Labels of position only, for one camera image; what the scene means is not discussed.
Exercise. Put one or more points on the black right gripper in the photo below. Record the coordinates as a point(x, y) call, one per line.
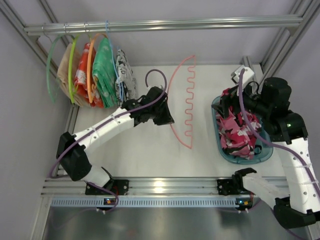
point(227, 100)

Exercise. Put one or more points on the grey slotted cable duct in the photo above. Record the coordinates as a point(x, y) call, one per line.
point(147, 202)

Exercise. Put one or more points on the orange patterned garment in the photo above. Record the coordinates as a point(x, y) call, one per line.
point(80, 80)

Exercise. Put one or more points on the orange plastic hanger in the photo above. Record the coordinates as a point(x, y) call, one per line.
point(91, 84)

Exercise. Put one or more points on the blue plastic hanger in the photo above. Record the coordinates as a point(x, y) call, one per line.
point(113, 57)

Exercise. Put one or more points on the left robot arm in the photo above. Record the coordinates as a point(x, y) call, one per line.
point(74, 149)

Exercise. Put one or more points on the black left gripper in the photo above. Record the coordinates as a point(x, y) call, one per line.
point(160, 107)

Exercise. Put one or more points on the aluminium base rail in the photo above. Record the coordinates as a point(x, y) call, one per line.
point(150, 187)

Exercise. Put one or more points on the black white patterned garment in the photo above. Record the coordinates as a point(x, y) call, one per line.
point(126, 83)

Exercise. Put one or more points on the teal plastic bin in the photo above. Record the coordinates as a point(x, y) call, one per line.
point(262, 153)

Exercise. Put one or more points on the green patterned garment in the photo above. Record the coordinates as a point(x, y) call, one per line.
point(104, 73)

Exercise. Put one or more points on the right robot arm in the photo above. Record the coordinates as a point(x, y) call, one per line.
point(287, 131)

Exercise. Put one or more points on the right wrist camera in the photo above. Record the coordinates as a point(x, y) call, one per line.
point(246, 73)

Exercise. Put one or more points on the pink plastic hanger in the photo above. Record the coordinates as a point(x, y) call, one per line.
point(189, 101)

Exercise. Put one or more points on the pink camouflage trousers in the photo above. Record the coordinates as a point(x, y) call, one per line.
point(235, 136)

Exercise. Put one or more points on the beige garment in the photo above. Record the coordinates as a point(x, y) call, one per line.
point(63, 71)

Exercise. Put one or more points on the aluminium hanging rail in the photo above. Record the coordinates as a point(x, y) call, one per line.
point(264, 21)

